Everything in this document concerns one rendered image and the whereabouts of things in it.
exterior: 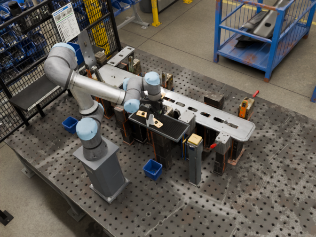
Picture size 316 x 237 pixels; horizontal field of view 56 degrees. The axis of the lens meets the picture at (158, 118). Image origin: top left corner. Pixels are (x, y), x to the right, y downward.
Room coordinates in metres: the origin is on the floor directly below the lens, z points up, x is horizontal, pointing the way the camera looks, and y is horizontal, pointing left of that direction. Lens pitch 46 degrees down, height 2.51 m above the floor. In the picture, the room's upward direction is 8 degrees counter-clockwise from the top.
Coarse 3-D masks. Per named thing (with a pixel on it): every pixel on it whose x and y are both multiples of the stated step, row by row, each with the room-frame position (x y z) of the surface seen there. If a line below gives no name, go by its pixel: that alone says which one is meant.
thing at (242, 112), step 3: (243, 102) 1.38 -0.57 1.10; (246, 102) 1.37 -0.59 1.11; (243, 105) 1.37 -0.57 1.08; (246, 105) 1.36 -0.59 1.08; (243, 108) 1.37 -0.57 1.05; (246, 108) 1.36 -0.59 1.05; (240, 111) 1.37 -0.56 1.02; (243, 111) 1.36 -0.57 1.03; (240, 114) 1.37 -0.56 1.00; (243, 114) 1.36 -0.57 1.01; (243, 117) 1.35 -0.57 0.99
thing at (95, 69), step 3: (93, 66) 1.86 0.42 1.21; (96, 66) 1.86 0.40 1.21; (93, 69) 1.84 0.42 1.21; (96, 69) 1.84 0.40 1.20; (96, 72) 1.83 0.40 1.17; (99, 72) 1.85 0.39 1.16; (96, 75) 1.85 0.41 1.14; (99, 75) 1.84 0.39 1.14; (99, 78) 1.84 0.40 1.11; (102, 78) 1.86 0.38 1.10
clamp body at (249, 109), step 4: (248, 100) 1.43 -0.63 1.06; (252, 100) 1.42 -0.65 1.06; (240, 104) 1.40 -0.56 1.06; (248, 104) 1.39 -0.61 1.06; (252, 104) 1.39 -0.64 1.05; (240, 108) 1.39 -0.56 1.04; (248, 108) 1.36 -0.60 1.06; (252, 108) 1.41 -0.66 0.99; (248, 112) 1.35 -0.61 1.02; (252, 112) 1.42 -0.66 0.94; (248, 116) 1.36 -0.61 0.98; (248, 120) 1.38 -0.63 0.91; (236, 128) 1.40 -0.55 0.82
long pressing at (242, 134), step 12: (108, 72) 2.05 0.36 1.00; (120, 72) 2.02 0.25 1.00; (108, 84) 1.89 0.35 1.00; (168, 96) 1.65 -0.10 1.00; (180, 96) 1.63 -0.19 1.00; (180, 108) 1.51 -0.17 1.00; (204, 108) 1.47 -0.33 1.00; (204, 120) 1.36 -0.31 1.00; (228, 120) 1.33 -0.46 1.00; (240, 120) 1.31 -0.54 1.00; (228, 132) 1.23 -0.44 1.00; (240, 132) 1.21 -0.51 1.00; (252, 132) 1.20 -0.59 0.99
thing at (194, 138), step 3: (192, 135) 1.11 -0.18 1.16; (195, 135) 1.11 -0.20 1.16; (189, 138) 1.09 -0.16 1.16; (192, 138) 1.09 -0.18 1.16; (195, 138) 1.09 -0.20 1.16; (198, 138) 1.08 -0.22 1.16; (201, 138) 1.09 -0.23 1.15; (189, 141) 1.08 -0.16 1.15; (192, 141) 1.07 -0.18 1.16; (195, 141) 1.07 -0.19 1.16; (198, 141) 1.06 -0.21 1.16; (195, 144) 1.05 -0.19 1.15
